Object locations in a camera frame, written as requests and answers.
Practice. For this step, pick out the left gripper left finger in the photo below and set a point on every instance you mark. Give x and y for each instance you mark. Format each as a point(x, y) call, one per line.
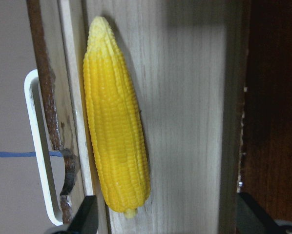
point(86, 220)

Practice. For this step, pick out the light wood drawer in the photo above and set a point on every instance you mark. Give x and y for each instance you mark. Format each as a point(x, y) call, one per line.
point(187, 59)

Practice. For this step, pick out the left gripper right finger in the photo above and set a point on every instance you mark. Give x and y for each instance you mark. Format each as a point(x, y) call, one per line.
point(251, 218)

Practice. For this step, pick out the dark wooden drawer cabinet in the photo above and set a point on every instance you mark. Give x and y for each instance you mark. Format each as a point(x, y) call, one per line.
point(267, 163)

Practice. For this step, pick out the yellow toy corn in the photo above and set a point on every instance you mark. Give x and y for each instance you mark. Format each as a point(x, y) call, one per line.
point(114, 122)

